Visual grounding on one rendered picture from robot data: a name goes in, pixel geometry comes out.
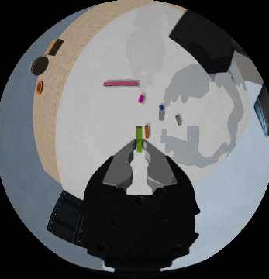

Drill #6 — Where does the dark pink rod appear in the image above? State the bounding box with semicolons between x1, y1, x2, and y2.
104;81;137;86

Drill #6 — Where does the dark grey rod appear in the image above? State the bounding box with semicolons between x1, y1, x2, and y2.
159;110;164;121
175;115;182;126

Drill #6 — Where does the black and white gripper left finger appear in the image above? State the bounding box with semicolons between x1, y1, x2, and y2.
78;139;136;215

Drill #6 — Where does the lime green rod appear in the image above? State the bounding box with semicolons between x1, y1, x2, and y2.
136;126;143;153

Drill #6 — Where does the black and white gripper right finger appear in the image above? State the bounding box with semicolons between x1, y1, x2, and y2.
142;139;200;215

